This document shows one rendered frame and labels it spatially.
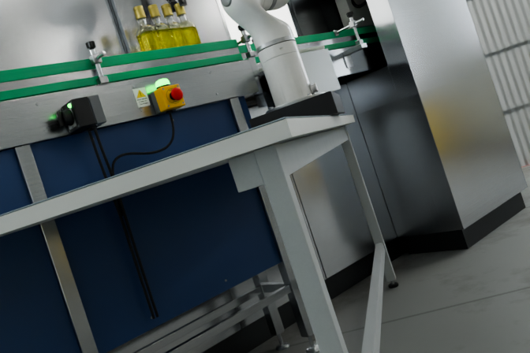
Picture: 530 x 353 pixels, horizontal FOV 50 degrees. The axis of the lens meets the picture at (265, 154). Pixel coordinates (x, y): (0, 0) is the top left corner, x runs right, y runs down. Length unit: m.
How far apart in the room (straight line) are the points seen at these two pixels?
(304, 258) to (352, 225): 1.74
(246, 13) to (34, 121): 0.66
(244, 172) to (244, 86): 1.07
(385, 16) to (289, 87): 1.15
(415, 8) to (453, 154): 0.71
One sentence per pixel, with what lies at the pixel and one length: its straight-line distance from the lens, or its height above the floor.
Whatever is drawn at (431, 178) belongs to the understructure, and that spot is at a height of 0.36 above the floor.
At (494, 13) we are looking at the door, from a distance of 4.76.
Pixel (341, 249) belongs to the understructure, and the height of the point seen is 0.18.
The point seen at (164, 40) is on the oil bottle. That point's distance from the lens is 2.07.
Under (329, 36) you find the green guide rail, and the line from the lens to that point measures 2.62.
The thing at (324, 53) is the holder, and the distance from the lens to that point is 2.09.
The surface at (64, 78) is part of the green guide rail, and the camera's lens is 1.73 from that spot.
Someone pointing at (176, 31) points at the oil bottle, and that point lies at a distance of 2.11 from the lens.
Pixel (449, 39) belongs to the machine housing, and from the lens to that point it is 3.05.
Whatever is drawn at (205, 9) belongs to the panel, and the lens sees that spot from 2.42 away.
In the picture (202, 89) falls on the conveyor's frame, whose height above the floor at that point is 0.97.
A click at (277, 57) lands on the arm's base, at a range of 1.68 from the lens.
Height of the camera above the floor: 0.70
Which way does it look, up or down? level
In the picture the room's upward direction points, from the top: 18 degrees counter-clockwise
